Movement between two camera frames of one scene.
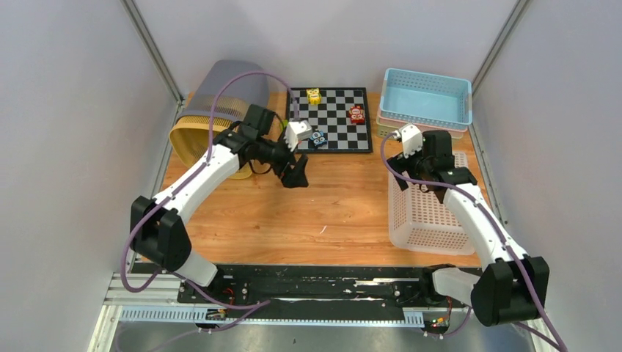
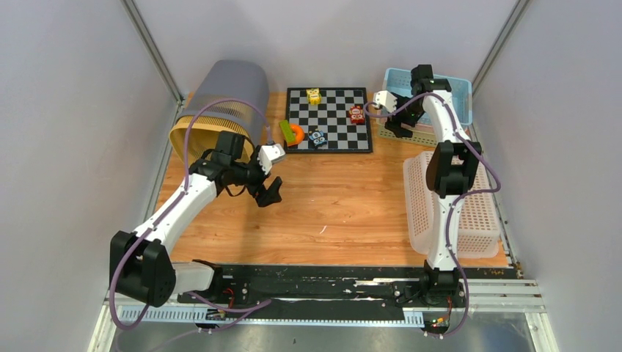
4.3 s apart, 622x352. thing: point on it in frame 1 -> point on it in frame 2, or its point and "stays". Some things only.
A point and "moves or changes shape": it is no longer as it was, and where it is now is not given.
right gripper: [400, 164] -> [394, 124]
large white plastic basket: [419, 222] moves or changes shape
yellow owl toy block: [314, 96] stays
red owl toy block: [356, 114] stays
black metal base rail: [320, 286] stays
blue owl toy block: [318, 138] stays
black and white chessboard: [342, 114] stays
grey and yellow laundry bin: [190, 133] stays
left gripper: [291, 177] -> [265, 196]
